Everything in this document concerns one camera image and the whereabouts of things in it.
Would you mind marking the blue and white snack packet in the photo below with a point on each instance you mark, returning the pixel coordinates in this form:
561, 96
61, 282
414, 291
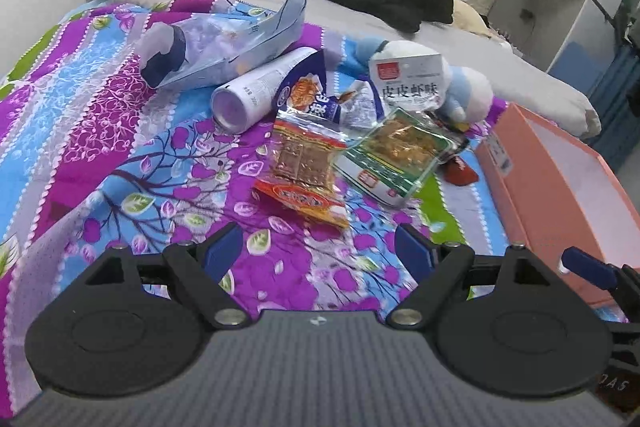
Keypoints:
312, 72

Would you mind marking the green snack packet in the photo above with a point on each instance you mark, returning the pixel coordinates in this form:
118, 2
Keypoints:
395, 157

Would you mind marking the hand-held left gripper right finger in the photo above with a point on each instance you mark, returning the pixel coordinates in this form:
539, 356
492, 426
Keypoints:
412, 249

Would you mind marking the black plug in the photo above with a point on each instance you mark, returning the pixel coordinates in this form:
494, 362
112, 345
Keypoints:
526, 16

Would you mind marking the white and blue plush toy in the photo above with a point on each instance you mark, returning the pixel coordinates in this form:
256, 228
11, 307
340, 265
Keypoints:
467, 92

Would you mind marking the orange cracker snack packet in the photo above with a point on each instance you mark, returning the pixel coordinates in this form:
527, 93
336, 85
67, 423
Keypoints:
300, 157

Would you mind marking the dark red snack packet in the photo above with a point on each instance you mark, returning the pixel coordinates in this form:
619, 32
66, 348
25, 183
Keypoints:
460, 172

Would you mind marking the floral purple bedsheet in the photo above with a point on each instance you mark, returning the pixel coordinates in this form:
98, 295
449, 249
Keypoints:
100, 132

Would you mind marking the white labelled snack packet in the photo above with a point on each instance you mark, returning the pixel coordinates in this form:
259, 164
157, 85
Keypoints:
405, 74

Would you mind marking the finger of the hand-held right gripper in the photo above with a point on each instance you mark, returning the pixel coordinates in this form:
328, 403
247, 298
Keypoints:
587, 267

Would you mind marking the beige pillow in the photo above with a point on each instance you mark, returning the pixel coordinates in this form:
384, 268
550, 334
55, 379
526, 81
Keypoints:
467, 17

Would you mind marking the pink cardboard box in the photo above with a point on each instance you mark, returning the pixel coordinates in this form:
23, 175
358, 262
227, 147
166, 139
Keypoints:
540, 187

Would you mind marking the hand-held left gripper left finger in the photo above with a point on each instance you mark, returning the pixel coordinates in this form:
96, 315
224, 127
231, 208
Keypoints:
222, 248

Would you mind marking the white cylindrical bottle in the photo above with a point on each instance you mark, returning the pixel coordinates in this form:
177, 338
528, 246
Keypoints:
250, 92

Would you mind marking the light blue plastic bag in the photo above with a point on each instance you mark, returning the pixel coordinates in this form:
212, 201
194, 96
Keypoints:
215, 42

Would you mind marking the blue ribbed panel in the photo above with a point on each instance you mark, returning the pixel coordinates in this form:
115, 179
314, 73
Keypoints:
620, 77

